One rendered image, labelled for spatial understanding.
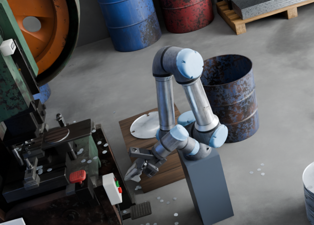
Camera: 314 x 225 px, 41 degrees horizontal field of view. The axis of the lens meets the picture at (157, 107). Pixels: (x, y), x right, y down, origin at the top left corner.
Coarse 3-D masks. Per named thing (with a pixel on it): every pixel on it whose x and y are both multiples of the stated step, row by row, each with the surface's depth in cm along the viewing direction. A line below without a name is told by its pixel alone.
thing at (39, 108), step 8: (16, 64) 190; (24, 80) 194; (32, 96) 199; (40, 104) 197; (32, 112) 191; (40, 112) 193; (8, 120) 189; (16, 120) 189; (24, 120) 190; (32, 120) 190; (40, 120) 194; (8, 128) 191; (16, 128) 191; (24, 128) 192; (32, 128) 192
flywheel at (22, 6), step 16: (16, 0) 206; (32, 0) 207; (48, 0) 208; (64, 0) 206; (16, 16) 210; (48, 16) 212; (64, 16) 210; (32, 32) 217; (48, 32) 216; (64, 32) 214; (32, 48) 219; (48, 48) 218; (48, 64) 221
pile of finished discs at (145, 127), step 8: (152, 112) 282; (136, 120) 279; (144, 120) 276; (152, 120) 273; (136, 128) 271; (144, 128) 267; (152, 128) 265; (136, 136) 263; (144, 136) 261; (152, 136) 259
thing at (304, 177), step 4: (312, 164) 217; (308, 168) 215; (312, 168) 214; (304, 172) 214; (308, 172) 213; (312, 172) 212; (304, 176) 211; (308, 176) 211; (312, 176) 210; (304, 180) 209; (308, 180) 209; (312, 180) 208; (304, 184) 206; (308, 184) 206; (312, 184) 206; (312, 188) 204; (312, 192) 201
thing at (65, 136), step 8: (88, 120) 209; (64, 128) 208; (72, 128) 207; (80, 128) 205; (88, 128) 203; (48, 136) 205; (56, 136) 203; (64, 136) 201; (72, 136) 200; (80, 136) 198; (48, 144) 200; (56, 144) 199; (64, 144) 202; (72, 144) 208; (64, 152) 204; (72, 152) 205
